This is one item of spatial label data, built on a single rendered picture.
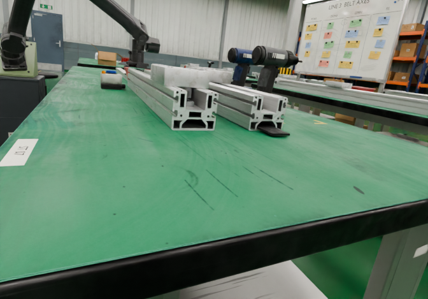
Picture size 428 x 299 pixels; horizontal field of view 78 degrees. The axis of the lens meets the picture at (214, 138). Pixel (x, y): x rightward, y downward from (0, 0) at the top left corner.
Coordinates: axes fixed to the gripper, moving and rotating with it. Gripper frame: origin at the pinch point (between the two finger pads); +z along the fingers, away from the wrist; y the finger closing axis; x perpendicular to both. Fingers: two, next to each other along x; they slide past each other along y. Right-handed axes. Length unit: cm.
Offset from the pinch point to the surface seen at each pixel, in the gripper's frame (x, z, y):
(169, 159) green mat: -102, 2, -10
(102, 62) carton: 207, -1, -9
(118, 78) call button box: -21.0, -2.6, -10.4
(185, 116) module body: -85, -1, -2
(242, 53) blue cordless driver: -40, -18, 35
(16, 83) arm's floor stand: -1.3, 4.6, -49.0
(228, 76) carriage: -53, -9, 23
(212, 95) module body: -85, -6, 3
